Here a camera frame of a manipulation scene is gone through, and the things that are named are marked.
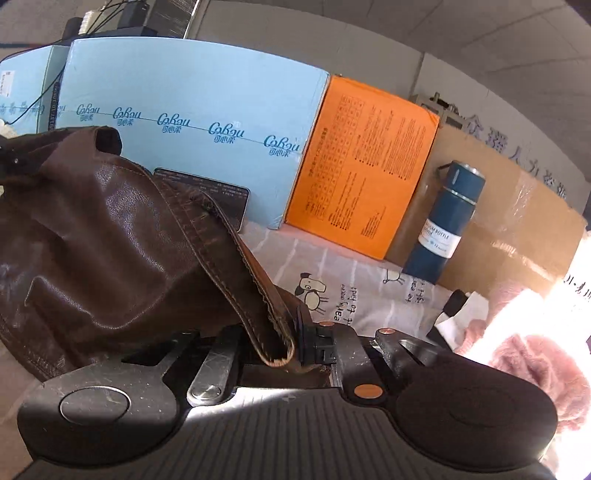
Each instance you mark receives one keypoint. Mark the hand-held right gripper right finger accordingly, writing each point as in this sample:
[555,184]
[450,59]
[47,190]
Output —
[318,347]

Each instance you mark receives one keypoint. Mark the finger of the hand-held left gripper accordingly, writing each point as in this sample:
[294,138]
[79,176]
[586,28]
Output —
[11,159]

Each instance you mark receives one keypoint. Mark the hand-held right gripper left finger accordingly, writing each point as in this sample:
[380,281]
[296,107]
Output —
[217,364]

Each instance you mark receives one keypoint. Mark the brown leather jacket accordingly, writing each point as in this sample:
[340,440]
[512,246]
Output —
[115,240]

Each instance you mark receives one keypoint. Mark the pink knit sweater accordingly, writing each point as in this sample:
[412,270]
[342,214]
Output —
[545,369]

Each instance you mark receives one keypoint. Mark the small light blue box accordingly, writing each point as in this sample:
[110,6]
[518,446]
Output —
[27,87]

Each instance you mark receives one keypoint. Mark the printed bed sheet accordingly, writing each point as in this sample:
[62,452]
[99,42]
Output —
[360,277]

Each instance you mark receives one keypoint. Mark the white garment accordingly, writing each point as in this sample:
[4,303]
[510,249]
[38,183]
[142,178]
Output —
[464,318]

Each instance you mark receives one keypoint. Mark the black label card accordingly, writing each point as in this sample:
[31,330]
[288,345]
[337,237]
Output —
[217,194]

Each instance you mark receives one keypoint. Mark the dark blue vacuum bottle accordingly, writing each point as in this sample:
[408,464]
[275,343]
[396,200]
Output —
[443,221]

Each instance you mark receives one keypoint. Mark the large light blue box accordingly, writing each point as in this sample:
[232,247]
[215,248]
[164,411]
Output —
[184,92]

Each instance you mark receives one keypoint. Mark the orange printed box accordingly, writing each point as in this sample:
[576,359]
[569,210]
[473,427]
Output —
[364,161]

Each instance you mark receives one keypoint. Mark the black electronic device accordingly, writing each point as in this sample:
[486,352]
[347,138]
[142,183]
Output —
[152,16]

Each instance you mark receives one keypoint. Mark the taped brown cardboard box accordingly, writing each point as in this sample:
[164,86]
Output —
[517,221]

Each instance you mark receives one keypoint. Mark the white shopping bag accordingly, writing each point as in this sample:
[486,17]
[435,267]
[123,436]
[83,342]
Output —
[577,286]

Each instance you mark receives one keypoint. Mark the grey wall lettering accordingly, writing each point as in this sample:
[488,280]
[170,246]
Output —
[517,152]

